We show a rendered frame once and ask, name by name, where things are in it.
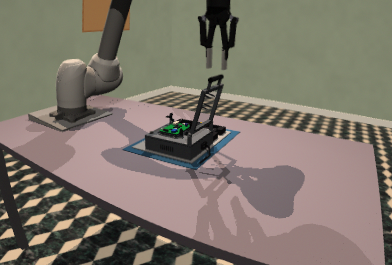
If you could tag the green circuit board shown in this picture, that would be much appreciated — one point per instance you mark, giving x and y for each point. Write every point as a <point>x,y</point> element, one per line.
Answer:
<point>175,128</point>

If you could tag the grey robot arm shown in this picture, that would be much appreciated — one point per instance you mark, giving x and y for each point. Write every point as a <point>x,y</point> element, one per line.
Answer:
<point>75,82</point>

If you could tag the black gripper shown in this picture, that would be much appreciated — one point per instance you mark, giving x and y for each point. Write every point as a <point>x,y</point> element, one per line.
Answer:
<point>218,13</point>

